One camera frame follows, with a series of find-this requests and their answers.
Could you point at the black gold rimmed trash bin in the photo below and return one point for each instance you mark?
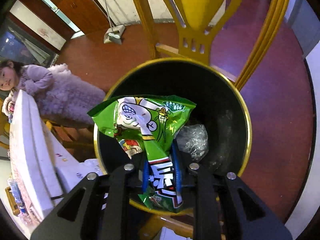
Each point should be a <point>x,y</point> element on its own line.
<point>220,107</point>

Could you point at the clear plastic bag purple print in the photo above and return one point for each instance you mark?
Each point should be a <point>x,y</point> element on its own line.
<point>194,141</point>

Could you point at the green snack bag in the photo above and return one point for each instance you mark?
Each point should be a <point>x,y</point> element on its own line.
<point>153,123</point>

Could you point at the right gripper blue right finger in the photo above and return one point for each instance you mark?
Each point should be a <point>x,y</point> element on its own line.
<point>224,205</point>

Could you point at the brown wooden door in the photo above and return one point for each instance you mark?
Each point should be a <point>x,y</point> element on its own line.
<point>87,15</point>

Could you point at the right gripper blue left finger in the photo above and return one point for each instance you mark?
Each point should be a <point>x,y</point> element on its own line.
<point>97,207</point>

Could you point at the dustpan with handle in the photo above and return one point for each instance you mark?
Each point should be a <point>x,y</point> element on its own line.
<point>114,32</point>

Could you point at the wooden chair yellow cushion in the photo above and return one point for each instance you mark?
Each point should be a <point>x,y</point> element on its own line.
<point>199,21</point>

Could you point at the child in purple coat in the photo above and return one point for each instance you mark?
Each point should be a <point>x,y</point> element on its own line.
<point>61,97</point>

